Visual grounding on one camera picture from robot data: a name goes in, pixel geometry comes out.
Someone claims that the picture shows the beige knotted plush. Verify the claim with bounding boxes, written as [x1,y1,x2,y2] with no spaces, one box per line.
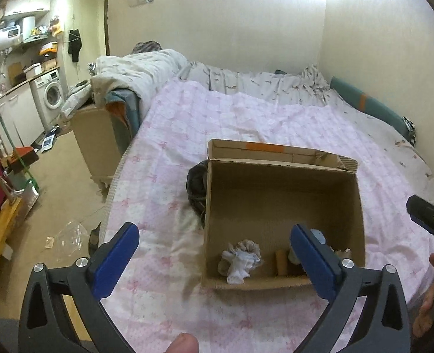
[335,249,352,261]

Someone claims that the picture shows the light blue fluffy scrunchie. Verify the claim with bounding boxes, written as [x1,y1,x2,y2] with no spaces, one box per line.
[288,228,328,266]

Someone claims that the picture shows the orange soft roll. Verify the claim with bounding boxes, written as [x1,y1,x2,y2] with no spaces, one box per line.
[275,249,289,277]

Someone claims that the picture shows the beige lace scrunchie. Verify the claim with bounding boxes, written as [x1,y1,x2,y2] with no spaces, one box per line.
[224,240,264,266]

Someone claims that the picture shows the white cloth bunny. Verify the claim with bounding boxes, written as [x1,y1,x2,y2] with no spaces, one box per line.
[218,249,262,284]

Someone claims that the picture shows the left hand thumb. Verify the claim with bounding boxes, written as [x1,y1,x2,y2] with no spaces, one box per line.
[165,333,199,353]

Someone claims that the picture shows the clear plastic wrapper on floor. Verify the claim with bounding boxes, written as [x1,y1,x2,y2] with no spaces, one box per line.
[44,221,89,257]

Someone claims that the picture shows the pink patterned quilt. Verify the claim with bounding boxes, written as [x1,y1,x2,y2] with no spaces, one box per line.
[103,80,434,352]

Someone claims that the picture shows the open cardboard box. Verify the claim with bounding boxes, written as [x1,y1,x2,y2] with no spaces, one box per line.
[202,139,365,290]

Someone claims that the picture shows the black cloth bundle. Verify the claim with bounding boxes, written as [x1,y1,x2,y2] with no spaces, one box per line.
[186,160,208,227]

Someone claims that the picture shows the beige wooden cabinet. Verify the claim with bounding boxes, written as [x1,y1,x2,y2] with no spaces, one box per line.
[71,104,131,191]

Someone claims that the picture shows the teal orange bolster pillow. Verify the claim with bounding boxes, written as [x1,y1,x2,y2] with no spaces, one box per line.
[330,76,416,146]

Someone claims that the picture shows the white washing machine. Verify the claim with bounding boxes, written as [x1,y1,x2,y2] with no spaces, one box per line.
[29,67,65,131]

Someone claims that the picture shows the white floral duvet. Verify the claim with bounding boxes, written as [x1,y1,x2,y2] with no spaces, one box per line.
[91,49,330,119]

